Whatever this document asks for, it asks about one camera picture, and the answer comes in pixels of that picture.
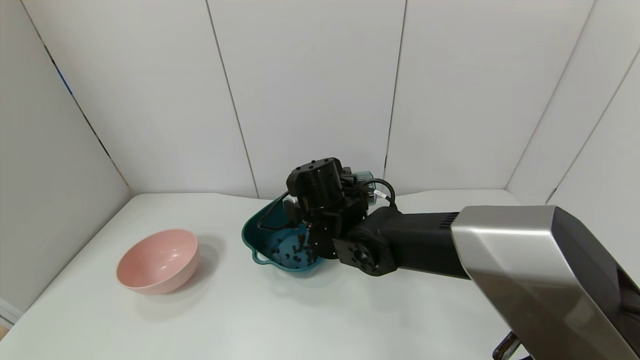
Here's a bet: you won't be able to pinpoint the pink round bowl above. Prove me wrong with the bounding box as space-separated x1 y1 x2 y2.
116 229 201 296

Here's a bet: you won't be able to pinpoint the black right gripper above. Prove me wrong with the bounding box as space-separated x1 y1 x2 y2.
282 197 307 228

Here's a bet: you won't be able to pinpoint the dark braided cable loop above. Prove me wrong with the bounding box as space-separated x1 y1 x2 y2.
492 331 523 360

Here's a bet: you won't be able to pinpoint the dark teal square basin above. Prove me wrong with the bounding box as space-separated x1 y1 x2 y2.
241 195 331 279

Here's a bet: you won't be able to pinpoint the black cable with white label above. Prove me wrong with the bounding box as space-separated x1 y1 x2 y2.
370 178 398 210

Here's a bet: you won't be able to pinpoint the ribbed transparent blue cup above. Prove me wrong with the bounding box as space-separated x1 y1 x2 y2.
350 170 377 203

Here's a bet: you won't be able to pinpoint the black camera cable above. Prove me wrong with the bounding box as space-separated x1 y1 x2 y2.
256 192 303 232

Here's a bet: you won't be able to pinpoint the brown coffee beans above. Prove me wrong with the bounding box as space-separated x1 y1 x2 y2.
270 227 317 266

